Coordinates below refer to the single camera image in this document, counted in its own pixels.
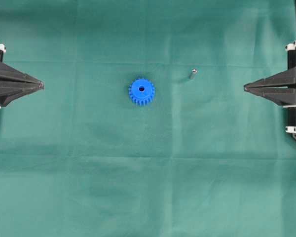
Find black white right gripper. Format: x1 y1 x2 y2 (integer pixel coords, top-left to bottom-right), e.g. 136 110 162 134
244 40 296 141

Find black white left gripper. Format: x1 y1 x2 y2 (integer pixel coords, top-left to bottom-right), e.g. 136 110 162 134
0 44 44 108

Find small silver metal shaft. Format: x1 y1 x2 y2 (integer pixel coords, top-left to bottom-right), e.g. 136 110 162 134
189 68 198 79

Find blue plastic gear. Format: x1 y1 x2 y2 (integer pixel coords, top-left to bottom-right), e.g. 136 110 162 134
128 78 155 106

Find green table cloth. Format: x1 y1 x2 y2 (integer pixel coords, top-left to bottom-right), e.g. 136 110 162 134
0 0 296 237

